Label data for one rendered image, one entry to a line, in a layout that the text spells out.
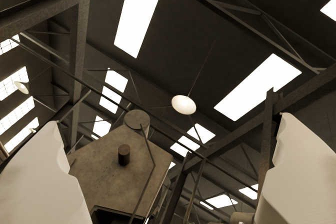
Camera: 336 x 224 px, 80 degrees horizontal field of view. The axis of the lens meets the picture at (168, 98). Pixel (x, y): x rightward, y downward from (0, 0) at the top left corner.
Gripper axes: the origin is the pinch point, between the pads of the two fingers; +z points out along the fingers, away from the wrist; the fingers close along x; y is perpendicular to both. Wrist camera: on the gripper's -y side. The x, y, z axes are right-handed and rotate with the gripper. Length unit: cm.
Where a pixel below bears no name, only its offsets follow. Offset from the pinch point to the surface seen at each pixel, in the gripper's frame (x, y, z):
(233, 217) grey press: 98, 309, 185
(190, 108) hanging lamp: 53, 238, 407
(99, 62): -328, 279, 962
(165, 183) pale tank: -19, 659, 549
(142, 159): -29, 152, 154
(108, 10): -216, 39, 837
